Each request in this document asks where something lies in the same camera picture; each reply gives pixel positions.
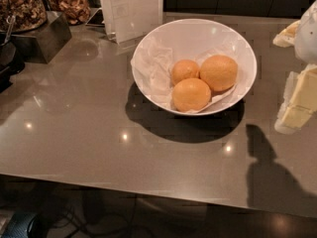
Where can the white paper liner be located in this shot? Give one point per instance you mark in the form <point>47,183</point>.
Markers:
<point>154,58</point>

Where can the metal serving spoon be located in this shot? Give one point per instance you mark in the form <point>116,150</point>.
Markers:
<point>11,21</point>

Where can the clear acrylic sign holder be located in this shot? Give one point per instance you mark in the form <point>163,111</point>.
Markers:
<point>125,20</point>

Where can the white ceramic bowl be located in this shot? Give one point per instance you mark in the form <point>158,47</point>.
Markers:
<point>205,31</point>

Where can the orange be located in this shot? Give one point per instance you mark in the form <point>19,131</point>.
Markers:
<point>191,94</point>
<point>219,72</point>
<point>183,69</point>

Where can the blue grey object on floor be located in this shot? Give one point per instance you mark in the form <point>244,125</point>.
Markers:
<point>19,225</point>

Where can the glass bowl of walnuts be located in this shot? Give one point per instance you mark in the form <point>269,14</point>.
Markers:
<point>75,11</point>

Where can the glass jar of nuts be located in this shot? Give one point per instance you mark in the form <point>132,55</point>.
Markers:
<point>29,14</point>

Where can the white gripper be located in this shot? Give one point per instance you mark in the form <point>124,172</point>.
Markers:
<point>307,39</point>

